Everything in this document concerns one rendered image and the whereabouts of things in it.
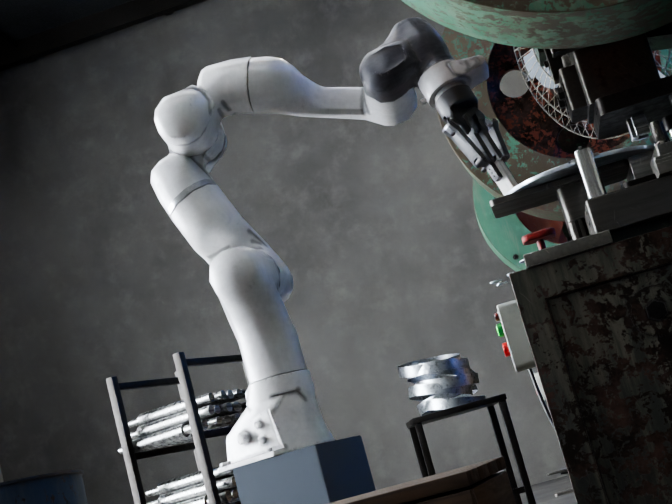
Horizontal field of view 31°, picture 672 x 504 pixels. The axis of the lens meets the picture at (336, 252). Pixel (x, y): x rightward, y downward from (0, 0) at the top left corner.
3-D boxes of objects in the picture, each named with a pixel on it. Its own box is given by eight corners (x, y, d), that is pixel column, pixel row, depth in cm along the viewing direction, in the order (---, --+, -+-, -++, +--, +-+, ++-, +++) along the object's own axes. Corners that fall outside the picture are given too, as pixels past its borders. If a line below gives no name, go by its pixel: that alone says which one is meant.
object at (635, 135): (632, 137, 213) (626, 117, 214) (631, 143, 218) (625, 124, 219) (650, 131, 213) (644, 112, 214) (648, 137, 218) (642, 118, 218)
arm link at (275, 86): (248, 46, 232) (409, 34, 228) (269, 95, 249) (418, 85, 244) (246, 96, 228) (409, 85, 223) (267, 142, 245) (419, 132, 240)
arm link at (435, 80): (409, 91, 230) (422, 112, 227) (442, 44, 221) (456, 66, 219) (457, 89, 237) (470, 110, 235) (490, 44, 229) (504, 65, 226)
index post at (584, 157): (590, 201, 197) (572, 147, 199) (589, 205, 200) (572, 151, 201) (606, 196, 196) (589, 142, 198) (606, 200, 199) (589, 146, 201)
